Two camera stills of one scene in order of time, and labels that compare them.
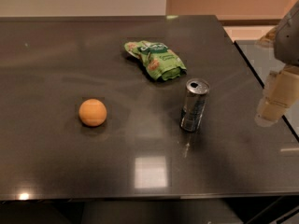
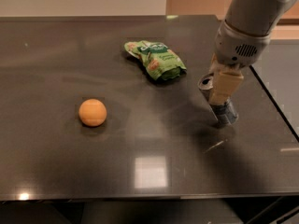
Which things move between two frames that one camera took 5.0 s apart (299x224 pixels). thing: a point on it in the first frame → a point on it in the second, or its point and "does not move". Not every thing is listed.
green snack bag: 157,60 does not move
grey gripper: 288,44 → 237,49
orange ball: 92,112 does not move
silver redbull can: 196,92 → 225,112
